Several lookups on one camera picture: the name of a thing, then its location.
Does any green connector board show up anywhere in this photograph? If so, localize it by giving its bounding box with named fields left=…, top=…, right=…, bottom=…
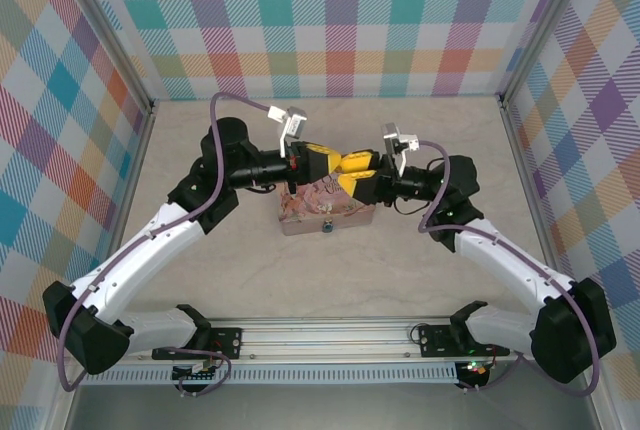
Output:
left=172, top=360, right=220, bottom=384

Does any aluminium frame post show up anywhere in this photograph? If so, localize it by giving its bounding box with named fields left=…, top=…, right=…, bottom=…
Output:
left=60, top=0, right=155, bottom=117
left=498, top=0, right=602, bottom=107

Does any pink illustrated tin box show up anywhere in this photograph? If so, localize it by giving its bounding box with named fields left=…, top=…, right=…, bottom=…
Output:
left=273, top=177, right=376, bottom=237

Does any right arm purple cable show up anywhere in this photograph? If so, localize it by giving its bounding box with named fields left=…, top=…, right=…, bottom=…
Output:
left=417, top=139, right=602, bottom=397

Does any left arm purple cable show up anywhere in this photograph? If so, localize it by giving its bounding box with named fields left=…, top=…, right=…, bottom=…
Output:
left=57, top=92, right=274, bottom=397

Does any aluminium side rail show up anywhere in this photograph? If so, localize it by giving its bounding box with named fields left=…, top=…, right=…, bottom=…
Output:
left=89, top=99, right=157, bottom=301
left=498, top=93, right=571, bottom=301

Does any small lit controller board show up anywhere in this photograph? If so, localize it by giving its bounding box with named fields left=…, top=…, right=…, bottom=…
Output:
left=458, top=358, right=490, bottom=380

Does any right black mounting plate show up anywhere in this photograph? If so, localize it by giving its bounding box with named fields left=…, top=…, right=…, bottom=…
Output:
left=418, top=324, right=511, bottom=359

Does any black mounting plate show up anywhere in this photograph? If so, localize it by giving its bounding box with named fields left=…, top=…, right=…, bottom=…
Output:
left=418, top=324, right=511, bottom=359
left=152, top=327, right=244, bottom=362

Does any slotted grey cable duct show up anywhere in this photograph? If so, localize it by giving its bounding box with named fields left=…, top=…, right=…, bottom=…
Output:
left=79, top=362, right=459, bottom=385

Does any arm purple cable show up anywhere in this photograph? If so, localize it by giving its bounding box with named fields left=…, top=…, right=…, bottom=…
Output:
left=57, top=92, right=274, bottom=397
left=417, top=139, right=602, bottom=397

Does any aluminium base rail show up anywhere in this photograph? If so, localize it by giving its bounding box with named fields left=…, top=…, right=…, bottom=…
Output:
left=119, top=317, right=526, bottom=362

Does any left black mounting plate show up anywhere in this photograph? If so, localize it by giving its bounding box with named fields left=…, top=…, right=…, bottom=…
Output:
left=152, top=327, right=244, bottom=362

